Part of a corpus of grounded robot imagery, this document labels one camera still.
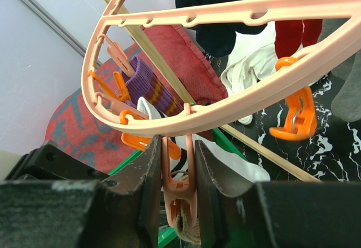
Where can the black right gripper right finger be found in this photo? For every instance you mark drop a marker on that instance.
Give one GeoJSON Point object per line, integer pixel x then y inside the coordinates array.
{"type": "Point", "coordinates": [234, 212]}

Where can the purple striped sock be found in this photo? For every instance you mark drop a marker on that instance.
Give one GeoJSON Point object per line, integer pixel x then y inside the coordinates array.
{"type": "Point", "coordinates": [145, 84]}

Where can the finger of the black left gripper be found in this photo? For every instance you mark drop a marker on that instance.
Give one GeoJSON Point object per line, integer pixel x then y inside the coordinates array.
{"type": "Point", "coordinates": [50, 163]}

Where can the wooden drying rack frame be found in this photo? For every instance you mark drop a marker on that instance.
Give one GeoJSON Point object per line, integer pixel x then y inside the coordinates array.
{"type": "Point", "coordinates": [160, 64]}

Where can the pink round clip hanger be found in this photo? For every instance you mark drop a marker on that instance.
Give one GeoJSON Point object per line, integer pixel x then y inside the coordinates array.
{"type": "Point", "coordinates": [211, 107]}

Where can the white black-striped sock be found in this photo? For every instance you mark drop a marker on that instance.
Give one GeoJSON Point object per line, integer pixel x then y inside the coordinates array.
{"type": "Point", "coordinates": [250, 171]}

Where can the green plastic tray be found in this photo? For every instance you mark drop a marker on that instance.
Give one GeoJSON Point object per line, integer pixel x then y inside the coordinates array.
{"type": "Point", "coordinates": [178, 189]}

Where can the grey sock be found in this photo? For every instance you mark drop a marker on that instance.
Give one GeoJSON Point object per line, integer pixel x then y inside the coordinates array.
{"type": "Point", "coordinates": [346, 104]}

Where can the white cloth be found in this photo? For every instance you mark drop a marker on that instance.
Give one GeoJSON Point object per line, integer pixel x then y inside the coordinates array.
{"type": "Point", "coordinates": [250, 69]}

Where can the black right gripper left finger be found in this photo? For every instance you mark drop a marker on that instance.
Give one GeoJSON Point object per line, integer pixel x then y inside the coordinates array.
{"type": "Point", "coordinates": [119, 211]}

